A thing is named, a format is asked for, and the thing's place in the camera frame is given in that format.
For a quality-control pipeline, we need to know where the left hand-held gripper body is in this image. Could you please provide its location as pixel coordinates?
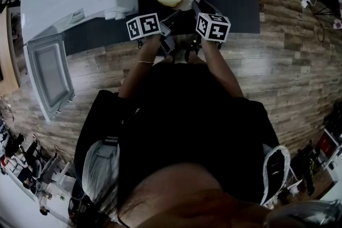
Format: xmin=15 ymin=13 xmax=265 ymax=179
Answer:
xmin=126 ymin=12 xmax=177 ymax=58

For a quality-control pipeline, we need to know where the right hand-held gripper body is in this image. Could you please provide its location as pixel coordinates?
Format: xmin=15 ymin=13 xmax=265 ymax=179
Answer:
xmin=184 ymin=12 xmax=231 ymax=61

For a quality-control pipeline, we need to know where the person's left forearm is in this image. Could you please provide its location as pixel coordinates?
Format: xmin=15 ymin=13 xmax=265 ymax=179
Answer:
xmin=118 ymin=34 xmax=162 ymax=98

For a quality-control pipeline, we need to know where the person's right forearm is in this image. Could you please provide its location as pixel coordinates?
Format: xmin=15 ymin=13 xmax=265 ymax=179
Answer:
xmin=199 ymin=36 xmax=244 ymax=99

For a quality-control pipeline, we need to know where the person in dark shirt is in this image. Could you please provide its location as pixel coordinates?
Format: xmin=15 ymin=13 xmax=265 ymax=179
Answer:
xmin=74 ymin=62 xmax=280 ymax=211

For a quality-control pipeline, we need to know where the white cabinet with red box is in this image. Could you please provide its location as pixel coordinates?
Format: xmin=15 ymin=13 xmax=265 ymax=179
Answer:
xmin=317 ymin=128 xmax=342 ymax=182

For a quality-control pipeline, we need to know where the black bag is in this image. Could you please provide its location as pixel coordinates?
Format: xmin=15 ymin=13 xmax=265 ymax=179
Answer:
xmin=296 ymin=140 xmax=321 ymax=197

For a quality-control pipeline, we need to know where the person's face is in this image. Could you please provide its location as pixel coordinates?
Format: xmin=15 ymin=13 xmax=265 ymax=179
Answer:
xmin=116 ymin=162 xmax=272 ymax=228

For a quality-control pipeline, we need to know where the white folding stand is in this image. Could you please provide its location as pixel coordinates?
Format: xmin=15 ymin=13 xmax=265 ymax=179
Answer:
xmin=287 ymin=165 xmax=304 ymax=195

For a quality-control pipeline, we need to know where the white cluttered workbench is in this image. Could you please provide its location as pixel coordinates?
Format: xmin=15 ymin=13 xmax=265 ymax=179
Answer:
xmin=0 ymin=168 xmax=70 ymax=228

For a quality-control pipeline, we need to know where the grey head mount part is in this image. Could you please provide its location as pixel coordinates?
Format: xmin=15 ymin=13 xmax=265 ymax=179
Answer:
xmin=264 ymin=200 xmax=342 ymax=228

